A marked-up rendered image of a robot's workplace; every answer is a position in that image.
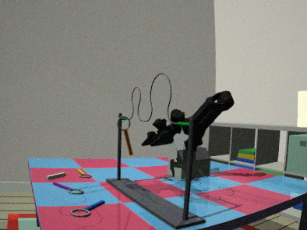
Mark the grey loop with blue handle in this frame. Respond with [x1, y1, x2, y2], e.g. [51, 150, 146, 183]
[71, 200, 105, 217]

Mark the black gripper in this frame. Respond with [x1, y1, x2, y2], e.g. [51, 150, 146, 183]
[141, 126, 175, 146]

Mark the white cylinder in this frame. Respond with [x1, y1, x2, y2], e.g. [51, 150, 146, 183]
[46, 172, 65, 179]

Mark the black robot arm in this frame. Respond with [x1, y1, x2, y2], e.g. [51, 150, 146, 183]
[153, 91, 235, 150]

